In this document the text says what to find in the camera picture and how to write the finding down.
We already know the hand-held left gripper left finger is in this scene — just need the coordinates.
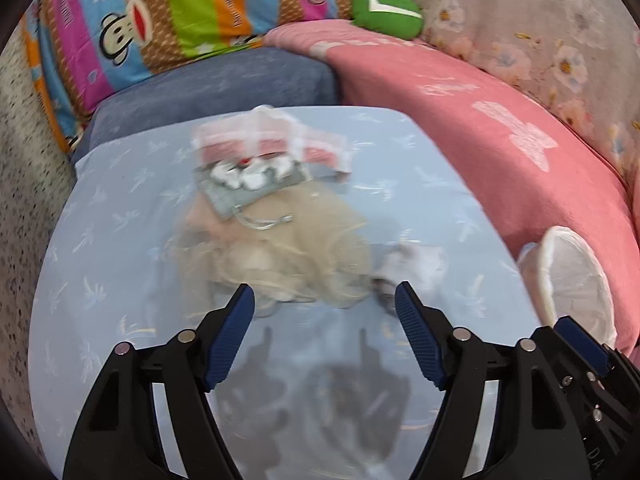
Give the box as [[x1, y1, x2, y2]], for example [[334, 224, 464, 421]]
[[62, 284, 256, 480]]

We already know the colourful striped monkey pillow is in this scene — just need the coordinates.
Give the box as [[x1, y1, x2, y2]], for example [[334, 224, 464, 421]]
[[20, 0, 376, 153]]

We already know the bin with white plastic bag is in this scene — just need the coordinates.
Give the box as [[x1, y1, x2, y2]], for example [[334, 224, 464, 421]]
[[517, 225, 618, 351]]

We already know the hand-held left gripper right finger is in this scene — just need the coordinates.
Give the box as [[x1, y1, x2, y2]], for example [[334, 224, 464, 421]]
[[395, 281, 587, 480]]

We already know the pink and white plastic wrapper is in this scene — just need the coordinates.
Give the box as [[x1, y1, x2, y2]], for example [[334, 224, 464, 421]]
[[192, 105, 353, 181]]

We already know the light blue palm print cloth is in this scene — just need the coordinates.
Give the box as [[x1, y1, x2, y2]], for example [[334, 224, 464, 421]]
[[27, 105, 546, 480]]

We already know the green cushion with white tick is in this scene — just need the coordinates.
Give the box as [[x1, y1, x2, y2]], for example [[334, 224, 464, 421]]
[[352, 0, 425, 41]]

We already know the pink blanket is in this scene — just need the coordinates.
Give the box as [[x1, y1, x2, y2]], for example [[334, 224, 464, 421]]
[[262, 22, 640, 351]]

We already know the blue grey cushion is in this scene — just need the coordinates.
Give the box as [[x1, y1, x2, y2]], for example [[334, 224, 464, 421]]
[[70, 47, 341, 163]]

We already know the grey drawstring pouch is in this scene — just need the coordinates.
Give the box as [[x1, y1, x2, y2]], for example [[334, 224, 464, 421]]
[[196, 160, 312, 232]]

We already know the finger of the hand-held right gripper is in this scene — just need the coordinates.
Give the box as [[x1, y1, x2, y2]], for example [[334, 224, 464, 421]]
[[534, 316, 640, 413]]

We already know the white wrapper with dark print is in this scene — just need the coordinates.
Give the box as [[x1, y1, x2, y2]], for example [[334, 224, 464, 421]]
[[209, 156, 297, 192]]

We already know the white tissue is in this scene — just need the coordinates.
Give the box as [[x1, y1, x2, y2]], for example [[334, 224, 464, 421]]
[[372, 242, 451, 312]]

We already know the peach cloth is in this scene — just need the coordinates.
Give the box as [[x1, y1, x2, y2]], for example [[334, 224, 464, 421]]
[[182, 199, 228, 243]]

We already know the floral quilt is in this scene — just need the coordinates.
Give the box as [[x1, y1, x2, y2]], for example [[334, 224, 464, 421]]
[[370, 0, 640, 186]]

